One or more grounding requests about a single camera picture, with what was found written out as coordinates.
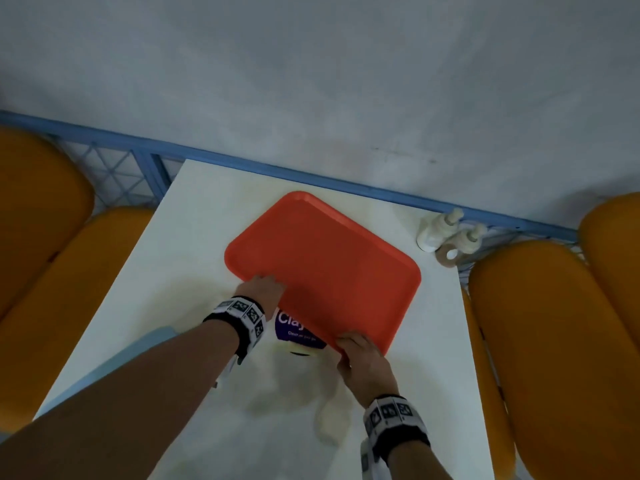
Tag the purple-labelled white container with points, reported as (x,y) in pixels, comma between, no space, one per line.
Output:
(295,334)

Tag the red plastic tray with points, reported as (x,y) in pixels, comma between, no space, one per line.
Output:
(330,264)

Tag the marker-printed left wristband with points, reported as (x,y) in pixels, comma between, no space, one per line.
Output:
(242,319)

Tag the yellow seat back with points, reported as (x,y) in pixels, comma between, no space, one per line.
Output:
(615,254)
(35,209)

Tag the marker-printed wristband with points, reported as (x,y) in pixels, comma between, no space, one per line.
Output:
(392,419)
(242,319)

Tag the person's left forearm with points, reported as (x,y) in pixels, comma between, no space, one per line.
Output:
(125,409)

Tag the person's right hand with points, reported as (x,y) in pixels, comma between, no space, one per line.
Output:
(367,372)

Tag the person's left fingers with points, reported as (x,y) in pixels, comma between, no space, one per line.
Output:
(270,282)

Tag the yellow seat cushion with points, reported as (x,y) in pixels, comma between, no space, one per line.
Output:
(565,359)
(65,304)

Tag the beige wooden shaker holder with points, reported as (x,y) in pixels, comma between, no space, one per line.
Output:
(445,257)

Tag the marker-printed right wristband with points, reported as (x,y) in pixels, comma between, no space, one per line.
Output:
(392,419)

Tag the blue metal railing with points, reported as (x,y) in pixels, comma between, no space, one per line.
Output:
(150,154)

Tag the person's right forearm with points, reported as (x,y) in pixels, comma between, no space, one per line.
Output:
(417,462)

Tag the white shaker bottle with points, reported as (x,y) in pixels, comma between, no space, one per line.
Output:
(437,229)
(467,242)

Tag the person's left hand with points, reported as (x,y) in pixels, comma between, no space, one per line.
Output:
(260,294)

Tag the person's right fingers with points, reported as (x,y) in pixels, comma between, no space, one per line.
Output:
(355,340)

